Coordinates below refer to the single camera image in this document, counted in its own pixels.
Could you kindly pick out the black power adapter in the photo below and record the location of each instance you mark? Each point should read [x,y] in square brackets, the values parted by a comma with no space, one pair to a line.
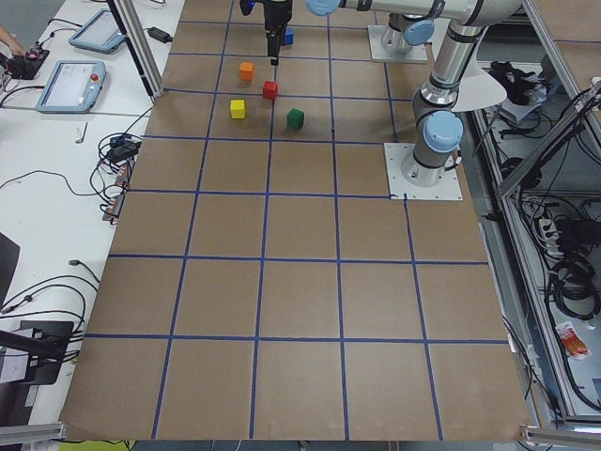
[159,35]

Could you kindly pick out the teach pendant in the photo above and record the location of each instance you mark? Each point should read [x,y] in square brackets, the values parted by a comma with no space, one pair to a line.
[99,34]
[73,87]

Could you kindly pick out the white chair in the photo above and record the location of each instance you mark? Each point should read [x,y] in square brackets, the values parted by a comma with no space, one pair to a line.
[478,90]

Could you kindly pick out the near teach pendant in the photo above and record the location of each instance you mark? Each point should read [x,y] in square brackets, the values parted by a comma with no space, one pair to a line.
[73,87]

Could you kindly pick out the far teach pendant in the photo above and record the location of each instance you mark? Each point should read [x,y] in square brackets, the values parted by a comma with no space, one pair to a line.
[99,34]

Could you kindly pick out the green wooden block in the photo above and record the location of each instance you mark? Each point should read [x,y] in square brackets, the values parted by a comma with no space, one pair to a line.
[295,119]

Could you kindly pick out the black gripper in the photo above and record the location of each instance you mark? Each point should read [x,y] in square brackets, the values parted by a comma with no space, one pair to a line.
[274,15]

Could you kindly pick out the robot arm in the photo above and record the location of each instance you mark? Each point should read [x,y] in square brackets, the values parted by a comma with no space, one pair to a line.
[417,29]
[439,130]

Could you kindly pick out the red wooden block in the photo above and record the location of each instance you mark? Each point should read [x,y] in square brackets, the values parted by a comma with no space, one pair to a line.
[270,90]

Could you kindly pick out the blue wooden block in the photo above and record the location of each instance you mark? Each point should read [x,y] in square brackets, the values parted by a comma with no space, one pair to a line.
[288,37]

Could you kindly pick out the yellow wooden block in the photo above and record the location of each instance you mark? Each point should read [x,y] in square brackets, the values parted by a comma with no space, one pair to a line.
[237,108]

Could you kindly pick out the orange wooden block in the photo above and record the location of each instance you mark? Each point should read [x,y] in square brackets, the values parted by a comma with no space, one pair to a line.
[246,71]

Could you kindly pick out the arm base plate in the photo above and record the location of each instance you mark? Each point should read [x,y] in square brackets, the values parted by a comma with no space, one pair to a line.
[388,45]
[408,180]

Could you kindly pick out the aluminium frame post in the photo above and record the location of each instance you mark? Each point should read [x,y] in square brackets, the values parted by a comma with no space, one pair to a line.
[130,27]

